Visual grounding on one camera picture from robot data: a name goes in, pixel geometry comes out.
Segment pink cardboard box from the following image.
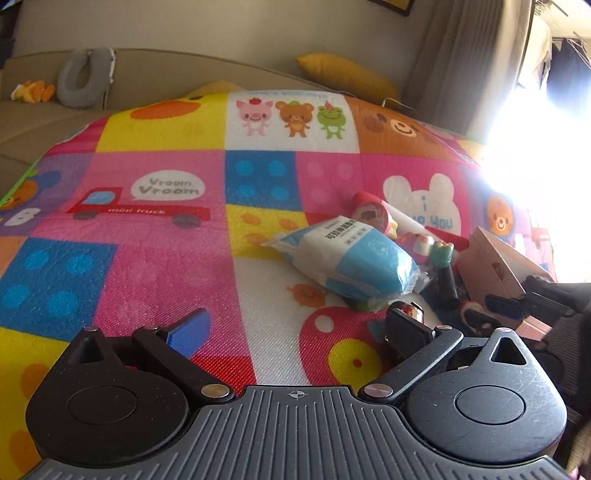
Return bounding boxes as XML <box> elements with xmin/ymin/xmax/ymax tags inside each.
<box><xmin>457</xmin><ymin>225</ymin><xmax>557</xmax><ymax>343</ymax></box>

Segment beige sofa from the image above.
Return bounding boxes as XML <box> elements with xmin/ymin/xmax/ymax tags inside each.
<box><xmin>0</xmin><ymin>46</ymin><xmax>419</xmax><ymax>185</ymax></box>

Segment yellow cushion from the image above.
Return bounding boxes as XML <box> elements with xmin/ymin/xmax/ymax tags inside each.
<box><xmin>295</xmin><ymin>52</ymin><xmax>403</xmax><ymax>105</ymax></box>

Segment framed wall picture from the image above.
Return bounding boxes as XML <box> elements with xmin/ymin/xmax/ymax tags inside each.
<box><xmin>366</xmin><ymin>0</ymin><xmax>415</xmax><ymax>18</ymax></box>

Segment small red and gold toy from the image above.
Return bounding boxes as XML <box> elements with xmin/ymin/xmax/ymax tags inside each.
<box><xmin>396</xmin><ymin>301</ymin><xmax>424</xmax><ymax>325</ymax></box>

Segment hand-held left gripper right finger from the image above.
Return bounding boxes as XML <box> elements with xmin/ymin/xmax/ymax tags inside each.
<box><xmin>359</xmin><ymin>302</ymin><xmax>543</xmax><ymax>407</ymax></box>

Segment beige curtain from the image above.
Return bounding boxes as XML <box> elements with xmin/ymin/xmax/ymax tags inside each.
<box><xmin>406</xmin><ymin>0</ymin><xmax>548</xmax><ymax>144</ymax></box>

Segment small colourful toy figure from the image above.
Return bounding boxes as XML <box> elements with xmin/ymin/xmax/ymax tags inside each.
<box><xmin>397</xmin><ymin>232</ymin><xmax>435</xmax><ymax>265</ymax></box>

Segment white foam rocket red fins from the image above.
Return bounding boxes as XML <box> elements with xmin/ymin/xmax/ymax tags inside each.
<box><xmin>392</xmin><ymin>210</ymin><xmax>469</xmax><ymax>252</ymax></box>

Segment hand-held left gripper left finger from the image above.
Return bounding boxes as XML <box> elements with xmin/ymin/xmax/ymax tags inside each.
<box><xmin>60</xmin><ymin>308</ymin><xmax>237</xmax><ymax>406</ymax></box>

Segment blue and white tissue packet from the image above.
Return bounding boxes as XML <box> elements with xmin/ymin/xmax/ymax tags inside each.
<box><xmin>260</xmin><ymin>216</ymin><xmax>429</xmax><ymax>311</ymax></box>

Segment black cylinder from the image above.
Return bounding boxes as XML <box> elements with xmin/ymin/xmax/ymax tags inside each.
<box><xmin>435</xmin><ymin>265</ymin><xmax>459</xmax><ymax>311</ymax></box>

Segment orange and yellow plush toy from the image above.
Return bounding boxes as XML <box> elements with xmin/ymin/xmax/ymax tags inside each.
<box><xmin>10</xmin><ymin>80</ymin><xmax>57</xmax><ymax>105</ymax></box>

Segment white cable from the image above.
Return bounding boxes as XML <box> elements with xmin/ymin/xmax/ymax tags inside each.
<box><xmin>380</xmin><ymin>96</ymin><xmax>417</xmax><ymax>114</ymax></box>

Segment grey neck pillow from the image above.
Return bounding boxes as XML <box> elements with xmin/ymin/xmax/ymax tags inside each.
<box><xmin>57</xmin><ymin>46</ymin><xmax>117</xmax><ymax>110</ymax></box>

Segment colourful printed play mat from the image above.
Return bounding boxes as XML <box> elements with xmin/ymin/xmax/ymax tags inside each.
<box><xmin>0</xmin><ymin>83</ymin><xmax>561</xmax><ymax>480</ymax></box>

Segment pink round toy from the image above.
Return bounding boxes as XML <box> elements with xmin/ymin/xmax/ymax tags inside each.
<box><xmin>352</xmin><ymin>191</ymin><xmax>394</xmax><ymax>237</ymax></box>

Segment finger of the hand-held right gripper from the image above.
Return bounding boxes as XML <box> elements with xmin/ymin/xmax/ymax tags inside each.
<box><xmin>485</xmin><ymin>293</ymin><xmax>532</xmax><ymax>320</ymax></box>
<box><xmin>526</xmin><ymin>275</ymin><xmax>561</xmax><ymax>296</ymax></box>

